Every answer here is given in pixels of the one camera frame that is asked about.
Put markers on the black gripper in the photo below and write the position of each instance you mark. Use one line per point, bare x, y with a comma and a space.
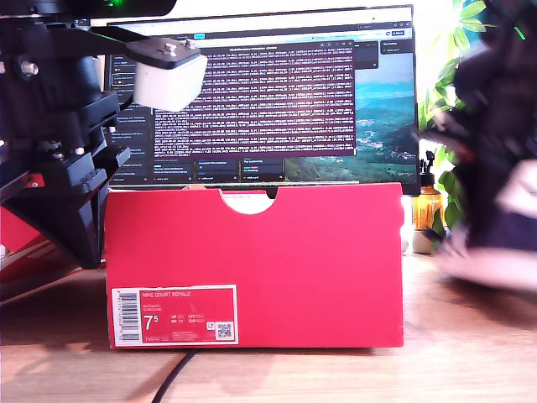
50, 109

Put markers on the red Nike shoebox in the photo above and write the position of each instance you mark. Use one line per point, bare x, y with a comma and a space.
260, 273

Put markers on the blue suede shoe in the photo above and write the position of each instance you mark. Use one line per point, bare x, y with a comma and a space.
503, 235

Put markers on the brown cardboard insert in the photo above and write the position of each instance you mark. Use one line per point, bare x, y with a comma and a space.
189, 186

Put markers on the large computer monitor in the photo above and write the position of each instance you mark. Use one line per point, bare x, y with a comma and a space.
272, 105

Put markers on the white plastic device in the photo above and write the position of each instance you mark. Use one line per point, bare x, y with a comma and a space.
405, 246

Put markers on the beige round pot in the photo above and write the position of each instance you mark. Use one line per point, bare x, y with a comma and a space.
421, 242

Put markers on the amber pump bottle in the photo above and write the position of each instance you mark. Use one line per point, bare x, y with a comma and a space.
427, 210

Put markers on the green leafy plant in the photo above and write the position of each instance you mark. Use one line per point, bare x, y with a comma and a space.
444, 88

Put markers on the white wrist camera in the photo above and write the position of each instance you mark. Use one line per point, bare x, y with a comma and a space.
168, 84

